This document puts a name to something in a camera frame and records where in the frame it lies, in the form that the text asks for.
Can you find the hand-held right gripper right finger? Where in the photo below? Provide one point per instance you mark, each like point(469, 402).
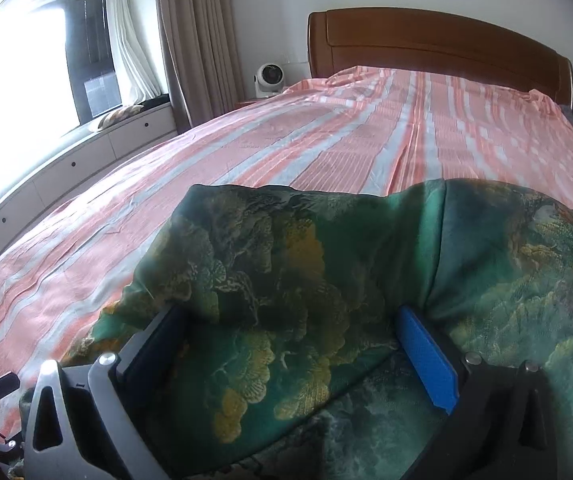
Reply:
point(429, 360)

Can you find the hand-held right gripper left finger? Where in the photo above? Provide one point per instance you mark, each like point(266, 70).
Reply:
point(159, 342)

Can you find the green printed garment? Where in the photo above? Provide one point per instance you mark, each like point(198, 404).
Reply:
point(316, 320)

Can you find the white window seat cabinet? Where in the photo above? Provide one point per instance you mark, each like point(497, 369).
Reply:
point(81, 160)

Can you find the bed with striped pink sheet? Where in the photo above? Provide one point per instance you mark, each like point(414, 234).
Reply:
point(276, 145)

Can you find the patterned cushion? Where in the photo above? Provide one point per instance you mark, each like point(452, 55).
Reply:
point(116, 116)

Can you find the small white fan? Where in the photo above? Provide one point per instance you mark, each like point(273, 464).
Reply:
point(268, 79)

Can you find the window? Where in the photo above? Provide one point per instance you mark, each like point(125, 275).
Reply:
point(21, 85)

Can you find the white sheer curtain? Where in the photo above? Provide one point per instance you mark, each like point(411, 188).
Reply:
point(131, 45)

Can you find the beige curtain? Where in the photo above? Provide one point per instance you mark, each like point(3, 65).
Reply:
point(196, 35)

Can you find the wooden bed headboard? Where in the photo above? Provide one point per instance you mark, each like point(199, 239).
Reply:
point(441, 45)

